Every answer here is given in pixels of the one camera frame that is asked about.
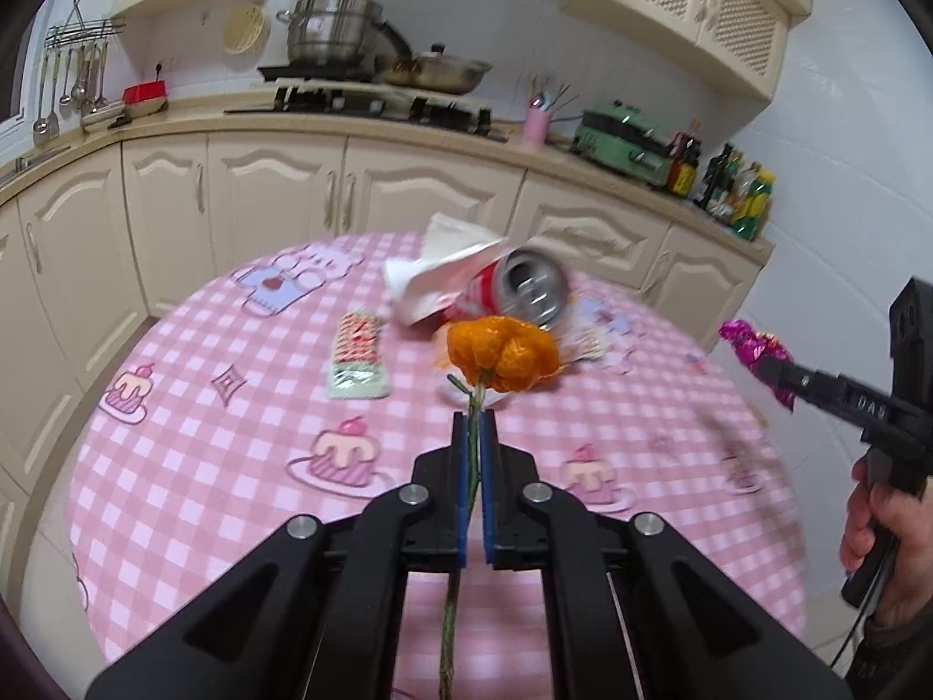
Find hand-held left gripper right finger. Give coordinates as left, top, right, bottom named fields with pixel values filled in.
left=481, top=412, right=854, bottom=700

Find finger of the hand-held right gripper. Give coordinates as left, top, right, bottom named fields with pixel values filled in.
left=758, top=356, right=848, bottom=415

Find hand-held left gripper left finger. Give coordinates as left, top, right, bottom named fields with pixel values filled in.
left=86, top=412, right=471, bottom=700

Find purple candy wrapper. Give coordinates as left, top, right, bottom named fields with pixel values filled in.
left=718, top=319, right=799, bottom=413

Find orange artificial flower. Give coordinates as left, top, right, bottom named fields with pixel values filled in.
left=436, top=316, right=561, bottom=700

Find red soda can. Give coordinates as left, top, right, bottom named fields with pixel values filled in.
left=437, top=248, right=571, bottom=333

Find white paper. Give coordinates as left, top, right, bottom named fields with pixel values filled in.
left=384, top=213, right=506, bottom=327

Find person's right forearm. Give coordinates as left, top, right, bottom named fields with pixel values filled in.
left=849, top=598, right=933, bottom=700

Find person's right hand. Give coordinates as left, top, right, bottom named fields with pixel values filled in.
left=838, top=476, right=933, bottom=628

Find red white checked wrapper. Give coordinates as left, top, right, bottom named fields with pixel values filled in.
left=325, top=311, right=392, bottom=400

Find green plastic bottle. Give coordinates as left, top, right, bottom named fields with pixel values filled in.
left=736, top=169, right=776, bottom=242

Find dark glass bottle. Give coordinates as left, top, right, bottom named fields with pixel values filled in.
left=692, top=144, right=734, bottom=211

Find pink checked tablecloth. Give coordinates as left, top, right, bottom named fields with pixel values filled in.
left=65, top=233, right=810, bottom=700

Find green electric grill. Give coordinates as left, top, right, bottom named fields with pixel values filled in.
left=570, top=100, right=675, bottom=188

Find cream lower cabinets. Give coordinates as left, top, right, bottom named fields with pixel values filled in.
left=0, top=120, right=774, bottom=497

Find pink utensil holder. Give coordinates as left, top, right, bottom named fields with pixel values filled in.
left=522, top=75, right=580, bottom=145

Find cream upper cabinets lattice doors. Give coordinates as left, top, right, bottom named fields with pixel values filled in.
left=561, top=0, right=813, bottom=103

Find black gas stove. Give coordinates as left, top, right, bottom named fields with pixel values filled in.
left=225, top=83, right=511, bottom=143

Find black induction cooker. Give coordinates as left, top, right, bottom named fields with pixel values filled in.
left=257, top=62, right=380, bottom=85

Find steel steamer pot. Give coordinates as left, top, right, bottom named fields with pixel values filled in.
left=275, top=0, right=387, bottom=67

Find red box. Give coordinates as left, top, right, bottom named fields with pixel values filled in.
left=120, top=80, right=170, bottom=118

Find round bamboo strainer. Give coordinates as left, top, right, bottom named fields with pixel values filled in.
left=222, top=3, right=271, bottom=55

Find steel sink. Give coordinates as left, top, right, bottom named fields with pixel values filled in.
left=0, top=146, right=70, bottom=187

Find black cable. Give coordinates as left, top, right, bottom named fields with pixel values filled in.
left=827, top=587, right=876, bottom=672

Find wall utensil rack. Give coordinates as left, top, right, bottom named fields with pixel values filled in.
left=33, top=0, right=128, bottom=139

